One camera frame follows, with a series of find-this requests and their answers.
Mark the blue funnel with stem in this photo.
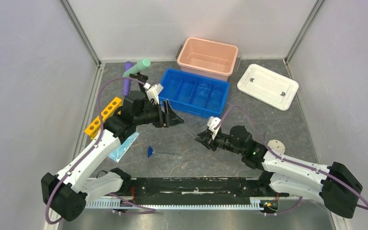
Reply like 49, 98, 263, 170
147, 146, 184, 159

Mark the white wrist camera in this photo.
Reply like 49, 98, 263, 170
144, 83, 164, 104
207, 116, 221, 132

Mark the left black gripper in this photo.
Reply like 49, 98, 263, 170
134, 99, 184, 128

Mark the white round disc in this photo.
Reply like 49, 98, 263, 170
268, 139, 286, 154

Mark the purple foam cylinder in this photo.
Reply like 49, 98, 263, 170
123, 61, 133, 97

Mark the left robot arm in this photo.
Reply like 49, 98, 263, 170
41, 91, 184, 221

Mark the blue divided plastic tray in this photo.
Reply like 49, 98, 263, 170
159, 69, 230, 118

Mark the pink plastic bin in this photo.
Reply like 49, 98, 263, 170
177, 37, 239, 81

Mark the yellow test tube rack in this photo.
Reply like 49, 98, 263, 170
84, 97, 122, 140

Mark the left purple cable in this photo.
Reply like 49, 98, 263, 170
45, 77, 150, 225

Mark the clear glass test tube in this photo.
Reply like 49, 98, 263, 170
180, 123, 197, 138

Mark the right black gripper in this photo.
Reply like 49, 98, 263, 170
195, 129, 244, 156

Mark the blue face mask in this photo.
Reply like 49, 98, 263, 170
108, 132, 139, 163

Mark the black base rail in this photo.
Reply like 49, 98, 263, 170
116, 177, 289, 205

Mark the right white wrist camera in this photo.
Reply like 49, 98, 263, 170
207, 116, 221, 132

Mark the white plastic lid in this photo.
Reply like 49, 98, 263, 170
237, 64, 299, 111

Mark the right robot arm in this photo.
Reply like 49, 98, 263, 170
197, 126, 363, 219

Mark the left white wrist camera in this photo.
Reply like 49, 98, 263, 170
144, 83, 164, 104

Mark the green foam cylinder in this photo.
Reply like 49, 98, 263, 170
123, 58, 151, 78

